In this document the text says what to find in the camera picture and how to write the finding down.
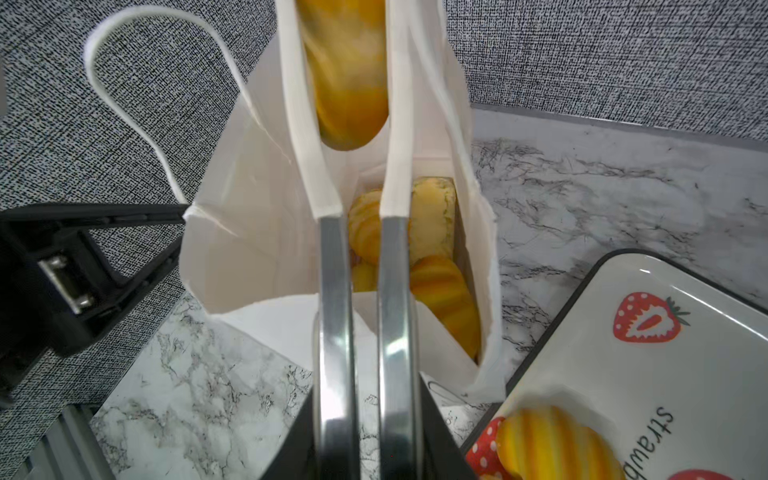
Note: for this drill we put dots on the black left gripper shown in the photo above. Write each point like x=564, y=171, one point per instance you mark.
x=58, y=290

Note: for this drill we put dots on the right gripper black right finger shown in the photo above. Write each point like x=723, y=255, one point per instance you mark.
x=442, y=458

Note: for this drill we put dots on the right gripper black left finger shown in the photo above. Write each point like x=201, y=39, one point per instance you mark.
x=295, y=460

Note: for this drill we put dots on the steel tongs white tips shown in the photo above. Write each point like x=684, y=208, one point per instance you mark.
x=336, y=431

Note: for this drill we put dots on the flaky fake croissant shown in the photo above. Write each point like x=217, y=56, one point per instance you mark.
x=437, y=282
x=432, y=218

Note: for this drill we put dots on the white printed paper bag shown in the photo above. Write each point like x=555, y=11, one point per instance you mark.
x=264, y=249

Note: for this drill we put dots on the striped fake croissant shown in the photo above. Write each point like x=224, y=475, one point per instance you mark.
x=345, y=46
x=364, y=277

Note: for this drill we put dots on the round striped fake bun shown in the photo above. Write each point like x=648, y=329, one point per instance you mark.
x=546, y=442
x=364, y=226

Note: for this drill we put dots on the strawberry print serving tray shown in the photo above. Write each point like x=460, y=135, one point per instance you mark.
x=666, y=366

